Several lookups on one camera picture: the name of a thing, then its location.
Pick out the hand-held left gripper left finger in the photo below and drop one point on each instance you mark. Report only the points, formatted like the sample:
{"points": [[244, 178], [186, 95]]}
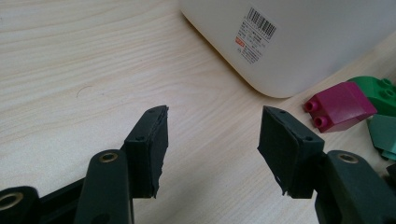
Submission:
{"points": [[146, 155]]}

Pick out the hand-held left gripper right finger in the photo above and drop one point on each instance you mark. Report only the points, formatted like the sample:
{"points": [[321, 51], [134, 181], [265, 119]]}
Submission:
{"points": [[299, 161]]}

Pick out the magenta toy block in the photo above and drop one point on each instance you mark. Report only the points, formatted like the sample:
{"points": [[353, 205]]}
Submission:
{"points": [[342, 105]]}

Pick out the teal sloped toy block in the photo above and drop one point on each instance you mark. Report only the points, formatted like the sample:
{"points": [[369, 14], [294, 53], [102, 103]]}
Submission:
{"points": [[384, 133]]}

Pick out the green toy block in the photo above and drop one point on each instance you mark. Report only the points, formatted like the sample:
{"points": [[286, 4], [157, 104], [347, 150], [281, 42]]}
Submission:
{"points": [[379, 93]]}

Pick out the white storage box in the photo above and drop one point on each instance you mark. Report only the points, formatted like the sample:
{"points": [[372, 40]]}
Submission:
{"points": [[311, 46]]}

